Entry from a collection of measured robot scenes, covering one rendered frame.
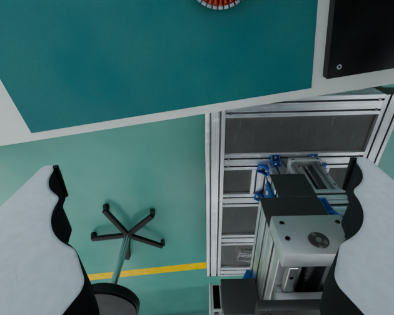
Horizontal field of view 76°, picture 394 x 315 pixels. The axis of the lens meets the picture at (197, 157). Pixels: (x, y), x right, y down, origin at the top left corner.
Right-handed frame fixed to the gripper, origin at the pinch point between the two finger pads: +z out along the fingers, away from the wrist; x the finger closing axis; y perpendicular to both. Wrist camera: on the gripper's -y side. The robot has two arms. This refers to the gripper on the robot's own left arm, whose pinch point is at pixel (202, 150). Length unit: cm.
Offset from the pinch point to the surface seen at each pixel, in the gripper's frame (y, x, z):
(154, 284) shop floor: 201, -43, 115
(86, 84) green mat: 7.8, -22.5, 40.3
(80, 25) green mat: -2.5, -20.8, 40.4
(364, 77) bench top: 8, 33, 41
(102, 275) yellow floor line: 188, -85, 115
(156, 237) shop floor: 143, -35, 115
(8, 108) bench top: 13, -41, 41
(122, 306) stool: 129, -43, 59
